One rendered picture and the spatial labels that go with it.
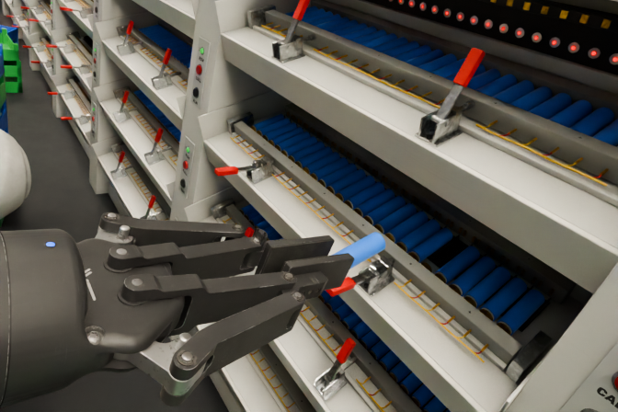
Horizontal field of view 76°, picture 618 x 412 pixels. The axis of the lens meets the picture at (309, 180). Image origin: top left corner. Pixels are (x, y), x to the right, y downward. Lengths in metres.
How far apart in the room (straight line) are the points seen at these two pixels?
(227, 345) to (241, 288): 0.04
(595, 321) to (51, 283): 0.35
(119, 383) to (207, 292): 0.81
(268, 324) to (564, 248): 0.24
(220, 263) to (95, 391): 0.77
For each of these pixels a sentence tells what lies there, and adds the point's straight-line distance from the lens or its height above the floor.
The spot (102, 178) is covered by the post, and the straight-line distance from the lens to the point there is 1.58.
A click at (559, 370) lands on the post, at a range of 0.40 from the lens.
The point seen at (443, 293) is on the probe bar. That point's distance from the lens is 0.48.
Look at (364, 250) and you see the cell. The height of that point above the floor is 0.65.
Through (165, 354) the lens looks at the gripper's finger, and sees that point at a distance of 0.21.
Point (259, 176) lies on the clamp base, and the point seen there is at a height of 0.56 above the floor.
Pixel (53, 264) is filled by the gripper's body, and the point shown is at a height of 0.71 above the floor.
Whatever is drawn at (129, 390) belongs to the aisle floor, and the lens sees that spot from 1.02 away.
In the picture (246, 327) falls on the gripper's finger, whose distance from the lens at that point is 0.23.
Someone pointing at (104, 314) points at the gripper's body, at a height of 0.68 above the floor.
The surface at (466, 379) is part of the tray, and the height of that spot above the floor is 0.55.
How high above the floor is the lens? 0.84
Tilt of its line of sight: 25 degrees down
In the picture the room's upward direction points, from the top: 17 degrees clockwise
